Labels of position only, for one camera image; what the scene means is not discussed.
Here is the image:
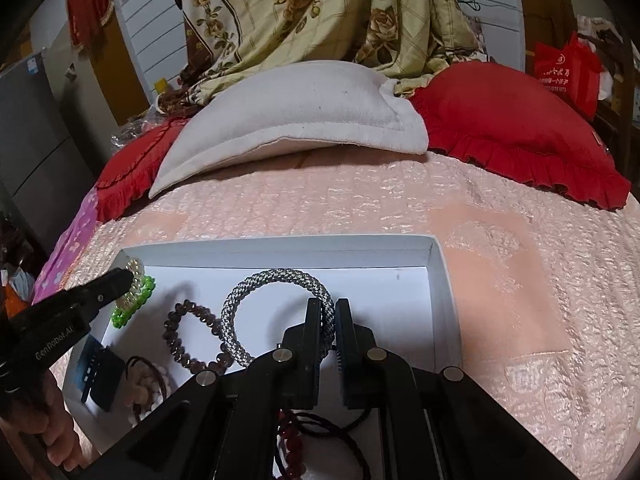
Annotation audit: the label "white slatted headboard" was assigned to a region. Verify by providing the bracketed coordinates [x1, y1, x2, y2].
[112, 0, 526, 106]

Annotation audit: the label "floral checked blanket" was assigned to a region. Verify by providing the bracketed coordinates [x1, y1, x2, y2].
[165, 0, 488, 111]

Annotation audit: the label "red bead bracelet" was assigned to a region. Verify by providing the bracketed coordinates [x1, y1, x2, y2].
[274, 407, 306, 480]

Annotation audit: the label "person's left hand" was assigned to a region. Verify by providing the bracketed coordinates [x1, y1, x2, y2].
[42, 369, 88, 472]

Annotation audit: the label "wooden rack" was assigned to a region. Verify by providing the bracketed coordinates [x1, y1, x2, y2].
[585, 10, 640, 171]

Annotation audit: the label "white cardboard box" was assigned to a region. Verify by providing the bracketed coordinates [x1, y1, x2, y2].
[50, 235, 463, 441]

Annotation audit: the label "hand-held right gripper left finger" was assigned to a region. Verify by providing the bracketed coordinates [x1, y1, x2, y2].
[105, 298, 323, 480]

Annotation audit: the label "white pillow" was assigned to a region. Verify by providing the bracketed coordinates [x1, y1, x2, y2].
[148, 60, 430, 200]

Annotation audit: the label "brown bead bracelet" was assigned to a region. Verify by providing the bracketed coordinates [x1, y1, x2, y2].
[164, 300, 233, 375]

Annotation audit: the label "grey refrigerator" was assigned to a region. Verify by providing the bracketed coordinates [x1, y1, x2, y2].
[0, 35, 101, 256]

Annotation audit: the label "large red ruffled pillow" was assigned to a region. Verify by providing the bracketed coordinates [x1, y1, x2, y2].
[410, 61, 632, 210]

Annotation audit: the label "red shopping bag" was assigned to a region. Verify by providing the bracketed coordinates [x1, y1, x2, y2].
[532, 32, 601, 121]

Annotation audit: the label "clear plastic bags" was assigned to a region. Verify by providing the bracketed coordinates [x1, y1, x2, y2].
[110, 107, 166, 146]

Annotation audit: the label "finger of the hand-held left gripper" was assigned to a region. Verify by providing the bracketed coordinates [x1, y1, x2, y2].
[75, 282, 133, 327]
[65, 268, 134, 312]

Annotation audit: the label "white pearl bead bracelet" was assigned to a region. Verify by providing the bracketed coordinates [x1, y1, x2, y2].
[124, 355, 176, 426]

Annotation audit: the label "cream pearl bracelet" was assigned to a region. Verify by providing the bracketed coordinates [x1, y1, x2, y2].
[122, 257, 147, 301]

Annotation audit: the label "small red ruffled pillow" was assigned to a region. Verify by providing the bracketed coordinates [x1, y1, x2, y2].
[94, 119, 188, 223]

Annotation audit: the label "blue hair claw clip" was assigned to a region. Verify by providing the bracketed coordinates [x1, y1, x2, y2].
[80, 335, 125, 411]

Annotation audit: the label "silver woven hair tie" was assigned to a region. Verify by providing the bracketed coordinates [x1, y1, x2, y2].
[221, 268, 335, 368]

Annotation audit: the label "red tasselled hanging decoration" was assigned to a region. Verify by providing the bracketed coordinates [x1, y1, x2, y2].
[65, 0, 116, 51]

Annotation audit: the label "dark braided hair tie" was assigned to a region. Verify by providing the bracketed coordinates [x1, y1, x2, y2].
[295, 407, 373, 480]

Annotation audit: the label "purple floral sheet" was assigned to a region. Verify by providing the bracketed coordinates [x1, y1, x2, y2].
[32, 190, 101, 306]

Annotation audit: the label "green bead bracelet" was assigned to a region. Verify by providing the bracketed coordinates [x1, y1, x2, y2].
[111, 275, 157, 328]

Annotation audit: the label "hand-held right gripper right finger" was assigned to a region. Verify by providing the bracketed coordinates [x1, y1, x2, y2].
[333, 298, 576, 480]

